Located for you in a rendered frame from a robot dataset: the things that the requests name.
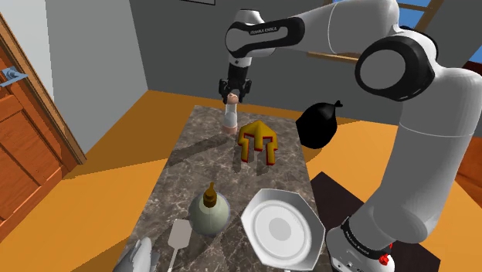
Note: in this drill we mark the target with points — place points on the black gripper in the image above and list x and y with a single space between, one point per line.
237 74

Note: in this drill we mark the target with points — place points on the pale pink bottle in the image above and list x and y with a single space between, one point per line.
230 116

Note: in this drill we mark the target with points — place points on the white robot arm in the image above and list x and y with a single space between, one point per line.
429 158

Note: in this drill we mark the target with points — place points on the yellow and red helmet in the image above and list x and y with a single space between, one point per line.
260 140

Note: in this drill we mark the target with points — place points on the black garbage bag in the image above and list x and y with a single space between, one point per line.
315 126

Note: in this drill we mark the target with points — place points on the round grey-green flask with brown stopper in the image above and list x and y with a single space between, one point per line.
209 214

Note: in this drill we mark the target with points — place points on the white octagonal plate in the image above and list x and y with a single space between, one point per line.
282 229

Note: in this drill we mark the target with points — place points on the dark robot stand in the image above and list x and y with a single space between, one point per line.
339 203

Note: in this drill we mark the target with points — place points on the grey spatula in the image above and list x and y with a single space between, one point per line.
177 236

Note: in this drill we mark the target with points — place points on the brown wooden door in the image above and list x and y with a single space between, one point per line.
22 143

